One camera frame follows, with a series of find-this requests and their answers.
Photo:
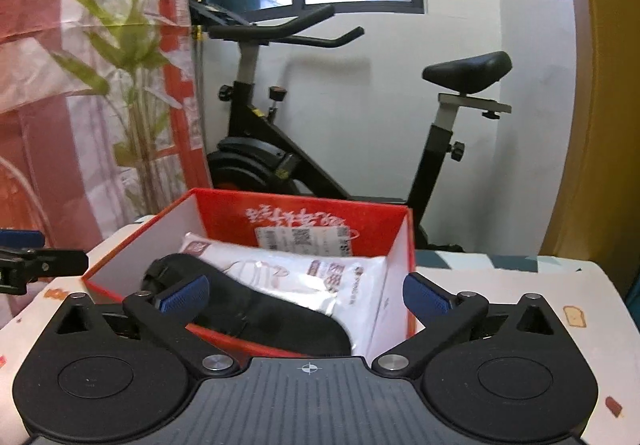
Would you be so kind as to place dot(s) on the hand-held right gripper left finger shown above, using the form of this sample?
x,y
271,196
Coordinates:
x,y
182,292

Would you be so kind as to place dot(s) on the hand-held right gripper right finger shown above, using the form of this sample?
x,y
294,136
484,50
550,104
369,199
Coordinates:
x,y
425,296

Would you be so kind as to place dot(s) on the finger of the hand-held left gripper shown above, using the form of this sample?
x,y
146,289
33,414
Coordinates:
x,y
50,262
20,238

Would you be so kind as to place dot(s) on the white face mask packet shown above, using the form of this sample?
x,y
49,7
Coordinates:
x,y
310,275

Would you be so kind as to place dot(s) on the red cardboard box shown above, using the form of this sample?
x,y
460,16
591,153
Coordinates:
x,y
300,220

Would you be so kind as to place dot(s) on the white printed tablecloth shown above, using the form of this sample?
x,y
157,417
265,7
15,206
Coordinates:
x,y
525,315

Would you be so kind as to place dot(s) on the pink white translucent curtain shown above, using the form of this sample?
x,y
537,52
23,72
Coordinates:
x,y
60,125

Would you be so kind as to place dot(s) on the black exercise bike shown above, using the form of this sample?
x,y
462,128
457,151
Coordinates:
x,y
280,160

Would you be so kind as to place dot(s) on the green leafy plant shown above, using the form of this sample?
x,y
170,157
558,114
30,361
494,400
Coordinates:
x,y
135,75

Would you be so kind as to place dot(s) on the red white printed banner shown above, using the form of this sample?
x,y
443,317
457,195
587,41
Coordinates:
x,y
185,75

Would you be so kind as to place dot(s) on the yellow panel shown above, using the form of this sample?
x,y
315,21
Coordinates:
x,y
610,100

